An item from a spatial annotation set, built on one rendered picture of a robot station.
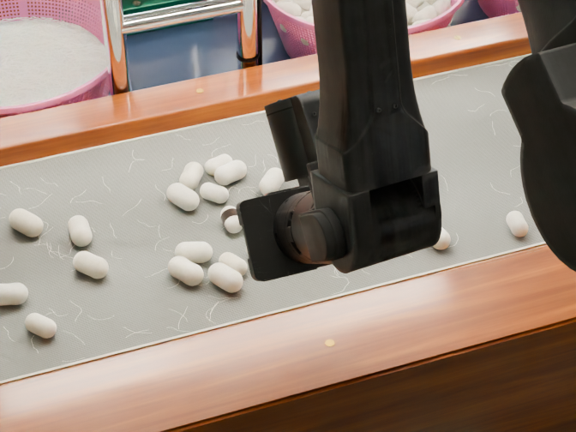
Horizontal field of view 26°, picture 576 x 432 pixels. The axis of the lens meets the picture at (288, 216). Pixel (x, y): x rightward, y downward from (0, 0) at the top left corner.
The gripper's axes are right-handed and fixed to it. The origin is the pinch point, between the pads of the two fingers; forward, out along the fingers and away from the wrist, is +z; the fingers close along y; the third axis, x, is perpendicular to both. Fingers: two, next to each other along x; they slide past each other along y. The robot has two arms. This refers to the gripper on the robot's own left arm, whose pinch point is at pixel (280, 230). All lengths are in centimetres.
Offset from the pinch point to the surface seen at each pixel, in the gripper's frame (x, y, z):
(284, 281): 5.2, -2.0, 11.1
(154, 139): -11.7, 4.0, 30.0
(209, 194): -4.6, 1.4, 20.1
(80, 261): -1.0, 16.0, 15.4
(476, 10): -21, -45, 50
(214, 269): 2.6, 4.3, 11.1
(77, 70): -22.2, 9.1, 42.2
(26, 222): -5.7, 19.8, 20.4
